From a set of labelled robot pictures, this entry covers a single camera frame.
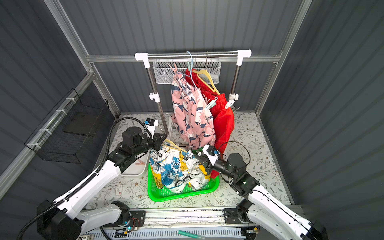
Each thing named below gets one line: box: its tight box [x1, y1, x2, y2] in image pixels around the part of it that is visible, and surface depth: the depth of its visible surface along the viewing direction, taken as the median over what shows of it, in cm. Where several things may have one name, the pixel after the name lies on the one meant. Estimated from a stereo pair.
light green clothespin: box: [204, 96, 218, 111], surface depth 64 cm
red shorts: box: [186, 68, 235, 179], surface depth 65 cm
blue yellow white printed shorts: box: [149, 143, 212, 193], surface depth 82 cm
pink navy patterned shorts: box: [171, 69, 217, 149], surface depth 77 cm
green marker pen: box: [177, 230, 205, 240], surface depth 71 cm
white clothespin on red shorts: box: [225, 99, 235, 110], surface depth 58 cm
